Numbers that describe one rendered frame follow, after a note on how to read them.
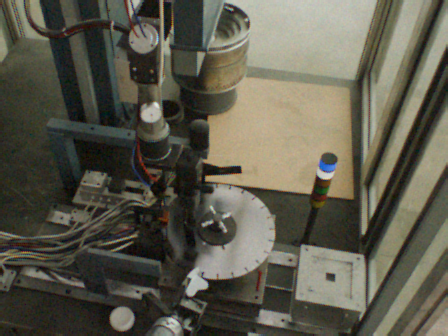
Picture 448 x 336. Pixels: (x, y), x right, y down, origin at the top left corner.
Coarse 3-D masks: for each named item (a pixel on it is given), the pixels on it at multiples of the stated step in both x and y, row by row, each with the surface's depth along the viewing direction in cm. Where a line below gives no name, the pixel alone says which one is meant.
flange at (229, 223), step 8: (208, 216) 151; (200, 224) 149; (224, 224) 147; (232, 224) 149; (200, 232) 148; (208, 232) 147; (216, 232) 147; (232, 232) 148; (208, 240) 146; (216, 240) 146; (224, 240) 146
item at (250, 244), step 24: (216, 192) 158; (240, 192) 158; (168, 216) 152; (240, 216) 152; (264, 216) 152; (168, 240) 147; (192, 240) 147; (240, 240) 147; (264, 240) 147; (192, 264) 142; (216, 264) 142; (240, 264) 142
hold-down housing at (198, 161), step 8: (184, 152) 127; (184, 160) 126; (192, 160) 126; (200, 160) 126; (176, 168) 126; (184, 168) 125; (192, 168) 124; (200, 168) 127; (176, 176) 129; (184, 176) 127; (192, 176) 126; (200, 176) 130; (184, 192) 134; (192, 192) 133; (184, 200) 136; (192, 200) 134; (192, 208) 137
